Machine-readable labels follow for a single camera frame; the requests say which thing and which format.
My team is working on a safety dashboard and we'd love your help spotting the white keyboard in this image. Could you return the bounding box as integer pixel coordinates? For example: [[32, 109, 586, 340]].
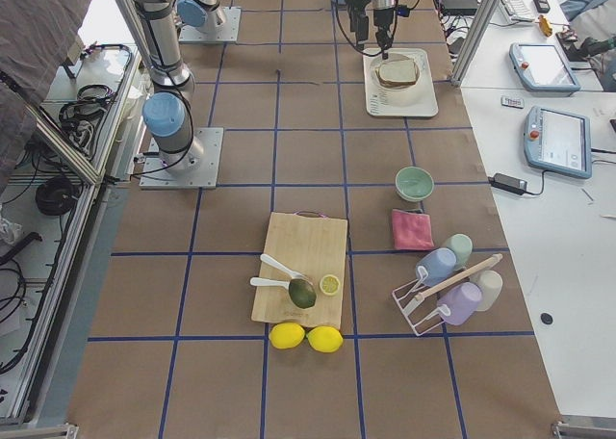
[[500, 0, 535, 23]]

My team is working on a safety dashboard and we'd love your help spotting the yellow lemon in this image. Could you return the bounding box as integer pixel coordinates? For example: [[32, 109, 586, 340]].
[[269, 323, 306, 349], [306, 326, 344, 353]]

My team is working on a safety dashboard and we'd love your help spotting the blue cup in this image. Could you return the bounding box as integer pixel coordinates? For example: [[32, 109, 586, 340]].
[[415, 247, 457, 287]]

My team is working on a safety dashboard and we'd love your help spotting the half lemon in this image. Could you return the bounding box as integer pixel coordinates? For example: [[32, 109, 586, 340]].
[[319, 274, 342, 297]]

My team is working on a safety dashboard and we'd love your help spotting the teach pendant far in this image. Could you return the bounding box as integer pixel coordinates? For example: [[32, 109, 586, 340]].
[[509, 43, 581, 96]]

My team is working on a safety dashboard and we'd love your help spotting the yellow lemon right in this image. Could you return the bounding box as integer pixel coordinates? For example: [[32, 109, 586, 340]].
[[306, 326, 344, 353]]

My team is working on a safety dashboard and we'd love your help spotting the light green bowl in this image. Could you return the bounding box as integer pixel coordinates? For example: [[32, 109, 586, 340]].
[[395, 166, 434, 202]]

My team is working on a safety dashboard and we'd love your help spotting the yellow lemon left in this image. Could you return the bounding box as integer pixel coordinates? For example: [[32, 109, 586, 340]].
[[269, 323, 306, 349]]

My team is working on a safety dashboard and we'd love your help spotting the teach pendant near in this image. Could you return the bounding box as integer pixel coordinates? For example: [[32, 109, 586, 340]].
[[523, 106, 592, 179]]

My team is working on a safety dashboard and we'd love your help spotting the bread slice bottom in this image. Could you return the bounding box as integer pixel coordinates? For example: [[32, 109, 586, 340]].
[[377, 77, 417, 90]]

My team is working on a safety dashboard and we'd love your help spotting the bread slice top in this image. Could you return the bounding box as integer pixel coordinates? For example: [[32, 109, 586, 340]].
[[375, 58, 419, 81]]

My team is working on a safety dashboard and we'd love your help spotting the white wire cup rack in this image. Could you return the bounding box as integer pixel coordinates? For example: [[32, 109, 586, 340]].
[[392, 253, 502, 336]]

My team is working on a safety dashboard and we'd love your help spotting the white spoon lower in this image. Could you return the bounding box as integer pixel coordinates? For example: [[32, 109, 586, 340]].
[[249, 277, 290, 290]]

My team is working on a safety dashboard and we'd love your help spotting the pink cloth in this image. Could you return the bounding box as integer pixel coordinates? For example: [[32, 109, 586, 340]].
[[392, 209, 434, 251]]

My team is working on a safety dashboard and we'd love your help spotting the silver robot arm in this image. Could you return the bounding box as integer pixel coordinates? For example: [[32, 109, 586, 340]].
[[129, 0, 372, 91]]

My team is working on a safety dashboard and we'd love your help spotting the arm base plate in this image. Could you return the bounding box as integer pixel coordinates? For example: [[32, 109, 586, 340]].
[[140, 127, 223, 190], [178, 5, 242, 44]]

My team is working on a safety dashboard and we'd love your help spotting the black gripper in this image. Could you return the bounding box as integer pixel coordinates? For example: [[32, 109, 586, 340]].
[[372, 0, 397, 59], [345, 0, 372, 42]]

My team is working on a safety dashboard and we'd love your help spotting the aluminium frame post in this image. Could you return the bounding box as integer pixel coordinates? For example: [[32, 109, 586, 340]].
[[450, 0, 500, 87]]

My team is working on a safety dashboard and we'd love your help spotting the white cup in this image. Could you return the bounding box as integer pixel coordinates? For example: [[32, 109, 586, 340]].
[[470, 270, 503, 312]]

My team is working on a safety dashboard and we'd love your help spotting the teach pendant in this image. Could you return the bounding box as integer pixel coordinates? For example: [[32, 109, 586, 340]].
[[509, 43, 581, 96], [523, 106, 592, 179]]

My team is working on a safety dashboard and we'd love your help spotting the white spoon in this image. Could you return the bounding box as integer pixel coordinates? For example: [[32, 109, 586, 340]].
[[249, 277, 290, 290], [260, 253, 312, 284]]

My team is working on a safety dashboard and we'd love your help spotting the green avocado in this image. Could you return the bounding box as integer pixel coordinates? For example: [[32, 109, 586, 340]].
[[288, 278, 317, 309]]

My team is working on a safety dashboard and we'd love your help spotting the purple cup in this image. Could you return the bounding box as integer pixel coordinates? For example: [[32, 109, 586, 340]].
[[437, 281, 482, 325]]

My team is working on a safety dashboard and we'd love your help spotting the white bear tray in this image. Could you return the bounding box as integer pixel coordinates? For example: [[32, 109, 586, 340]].
[[363, 48, 439, 117]]

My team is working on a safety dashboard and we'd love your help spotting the bread slice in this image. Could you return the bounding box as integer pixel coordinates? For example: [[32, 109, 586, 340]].
[[377, 77, 417, 90], [375, 58, 419, 81]]

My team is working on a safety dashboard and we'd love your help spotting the green cup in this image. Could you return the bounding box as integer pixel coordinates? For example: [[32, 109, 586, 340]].
[[441, 233, 473, 270]]

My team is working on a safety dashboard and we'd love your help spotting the white spoon upper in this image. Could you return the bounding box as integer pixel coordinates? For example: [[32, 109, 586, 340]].
[[260, 253, 312, 284]]

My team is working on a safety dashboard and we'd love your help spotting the black power adapter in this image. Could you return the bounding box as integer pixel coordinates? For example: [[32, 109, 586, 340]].
[[488, 172, 527, 195]]

